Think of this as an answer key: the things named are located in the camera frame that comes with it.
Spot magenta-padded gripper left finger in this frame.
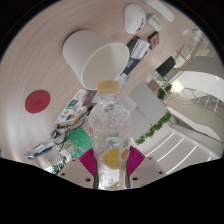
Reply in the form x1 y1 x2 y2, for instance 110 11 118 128
57 148 100 190

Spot white cabinet topped with plants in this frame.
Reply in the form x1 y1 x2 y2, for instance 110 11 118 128
128 81 173 146

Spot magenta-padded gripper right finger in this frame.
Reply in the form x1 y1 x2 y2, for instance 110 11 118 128
125 145 168 190

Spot black chair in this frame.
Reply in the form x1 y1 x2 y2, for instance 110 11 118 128
155 55 177 78

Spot white computer mouse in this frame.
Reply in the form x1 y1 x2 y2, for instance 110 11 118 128
124 3 147 35

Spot small black and red box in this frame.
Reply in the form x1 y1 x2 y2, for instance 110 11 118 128
147 31 160 51

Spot small grey-white oval device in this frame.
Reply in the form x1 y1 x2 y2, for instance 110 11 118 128
146 13 164 32

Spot small white packet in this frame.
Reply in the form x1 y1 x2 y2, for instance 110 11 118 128
32 141 54 153

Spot ceiling light strips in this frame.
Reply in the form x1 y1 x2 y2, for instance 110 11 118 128
146 131 201 174

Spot planter with green plants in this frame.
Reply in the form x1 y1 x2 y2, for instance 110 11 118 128
146 79 173 100

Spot flat round red coaster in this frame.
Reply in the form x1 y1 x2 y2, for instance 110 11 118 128
24 89 52 114

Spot clear yellow-capped drink bottle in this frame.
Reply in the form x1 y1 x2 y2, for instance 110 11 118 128
88 80 132 191

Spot white ceramic mug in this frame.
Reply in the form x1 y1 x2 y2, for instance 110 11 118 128
62 29 130 91

